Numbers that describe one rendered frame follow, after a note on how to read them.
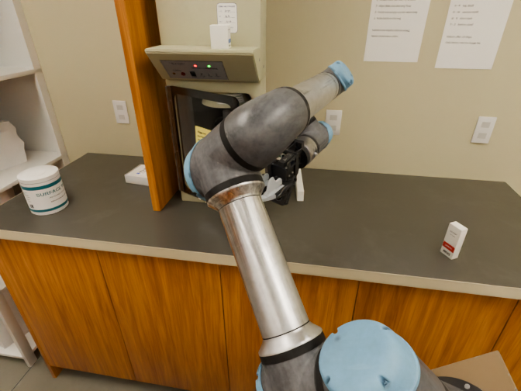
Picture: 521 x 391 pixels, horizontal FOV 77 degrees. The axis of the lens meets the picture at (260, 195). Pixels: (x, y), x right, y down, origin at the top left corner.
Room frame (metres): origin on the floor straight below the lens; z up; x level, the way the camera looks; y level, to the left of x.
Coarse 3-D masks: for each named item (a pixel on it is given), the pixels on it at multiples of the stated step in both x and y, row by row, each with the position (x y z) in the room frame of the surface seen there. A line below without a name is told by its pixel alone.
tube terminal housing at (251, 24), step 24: (168, 0) 1.14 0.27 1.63; (192, 0) 1.12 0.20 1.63; (216, 0) 1.11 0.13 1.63; (240, 0) 1.10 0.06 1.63; (264, 0) 1.16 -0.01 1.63; (168, 24) 1.14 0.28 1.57; (192, 24) 1.13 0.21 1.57; (216, 24) 1.11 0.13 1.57; (240, 24) 1.10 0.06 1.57; (264, 24) 1.17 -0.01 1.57; (264, 48) 1.17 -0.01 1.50; (264, 72) 1.17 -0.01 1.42; (264, 168) 1.19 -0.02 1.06
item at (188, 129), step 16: (176, 96) 1.11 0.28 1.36; (192, 96) 1.06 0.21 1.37; (208, 96) 1.02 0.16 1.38; (224, 96) 0.98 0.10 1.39; (176, 112) 1.11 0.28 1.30; (192, 112) 1.06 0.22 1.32; (208, 112) 1.02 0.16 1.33; (224, 112) 0.98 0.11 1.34; (176, 128) 1.12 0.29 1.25; (192, 128) 1.07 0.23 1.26; (208, 128) 1.02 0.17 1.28; (192, 144) 1.07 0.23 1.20; (192, 192) 1.09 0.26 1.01
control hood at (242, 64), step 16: (160, 48) 1.04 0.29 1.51; (176, 48) 1.04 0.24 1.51; (192, 48) 1.04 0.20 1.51; (208, 48) 1.04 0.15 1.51; (240, 48) 1.04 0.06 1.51; (256, 48) 1.04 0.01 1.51; (160, 64) 1.06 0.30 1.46; (224, 64) 1.03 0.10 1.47; (240, 64) 1.02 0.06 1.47; (256, 64) 1.02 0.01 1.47; (208, 80) 1.09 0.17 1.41; (224, 80) 1.08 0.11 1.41; (240, 80) 1.07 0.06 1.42; (256, 80) 1.06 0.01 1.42
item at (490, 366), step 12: (468, 360) 0.35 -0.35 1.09; (480, 360) 0.34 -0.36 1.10; (492, 360) 0.34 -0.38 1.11; (444, 372) 0.35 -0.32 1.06; (456, 372) 0.34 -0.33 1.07; (468, 372) 0.33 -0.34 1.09; (480, 372) 0.32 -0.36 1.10; (492, 372) 0.32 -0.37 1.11; (504, 372) 0.31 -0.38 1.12; (456, 384) 0.32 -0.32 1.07; (468, 384) 0.31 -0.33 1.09; (480, 384) 0.31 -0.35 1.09; (492, 384) 0.30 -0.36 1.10; (504, 384) 0.30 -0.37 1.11
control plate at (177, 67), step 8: (168, 64) 1.06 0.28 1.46; (176, 64) 1.05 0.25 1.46; (184, 64) 1.05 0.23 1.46; (192, 64) 1.04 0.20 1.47; (200, 64) 1.04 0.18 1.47; (208, 64) 1.03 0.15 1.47; (216, 64) 1.03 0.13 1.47; (168, 72) 1.09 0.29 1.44; (176, 72) 1.08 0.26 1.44; (184, 72) 1.08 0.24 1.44; (200, 72) 1.07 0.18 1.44; (208, 72) 1.06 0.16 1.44; (216, 72) 1.06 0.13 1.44; (224, 72) 1.05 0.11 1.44
